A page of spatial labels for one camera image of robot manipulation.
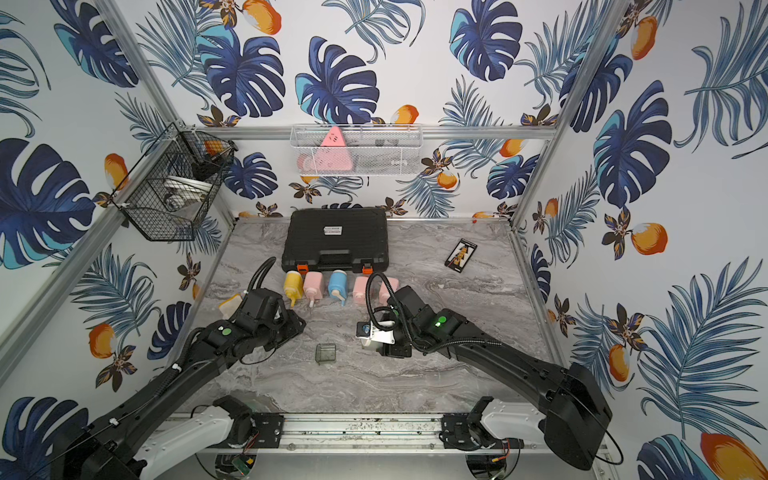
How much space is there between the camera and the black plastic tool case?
3.36 ft

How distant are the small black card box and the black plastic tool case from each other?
9.4 inches

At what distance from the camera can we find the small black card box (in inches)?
42.7
